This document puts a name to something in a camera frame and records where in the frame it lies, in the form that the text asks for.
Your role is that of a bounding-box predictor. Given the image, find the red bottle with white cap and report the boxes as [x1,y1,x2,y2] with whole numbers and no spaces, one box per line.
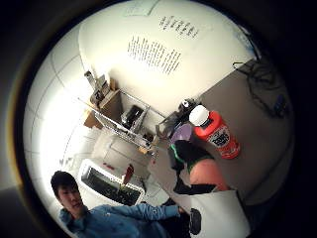
[188,104,242,161]

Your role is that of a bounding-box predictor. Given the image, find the purple bowl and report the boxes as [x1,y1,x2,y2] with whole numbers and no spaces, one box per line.
[169,123,196,145]

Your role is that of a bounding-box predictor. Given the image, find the red tool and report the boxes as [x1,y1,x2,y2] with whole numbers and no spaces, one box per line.
[122,164,135,185]

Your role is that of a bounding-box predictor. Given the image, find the black device on shelf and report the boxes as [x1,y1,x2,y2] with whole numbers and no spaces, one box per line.
[121,104,145,130]

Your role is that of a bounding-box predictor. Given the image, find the white bin with dark contents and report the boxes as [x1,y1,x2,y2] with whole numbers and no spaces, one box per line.
[78,158,147,208]

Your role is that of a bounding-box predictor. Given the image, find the the person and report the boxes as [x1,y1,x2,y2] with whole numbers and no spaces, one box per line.
[50,170,191,238]

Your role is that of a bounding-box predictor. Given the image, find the brown cardboard box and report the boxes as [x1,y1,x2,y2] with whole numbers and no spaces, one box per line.
[98,88,124,123]
[82,109,104,130]

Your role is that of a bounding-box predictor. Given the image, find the black and white camera device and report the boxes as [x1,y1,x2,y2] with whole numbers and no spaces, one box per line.
[177,98,198,115]

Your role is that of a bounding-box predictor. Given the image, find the metal wire shelf rack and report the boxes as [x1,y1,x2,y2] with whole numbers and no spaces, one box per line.
[78,70,166,157]

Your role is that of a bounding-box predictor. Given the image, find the black cable bundle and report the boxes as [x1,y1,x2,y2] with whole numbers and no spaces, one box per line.
[231,59,281,117]

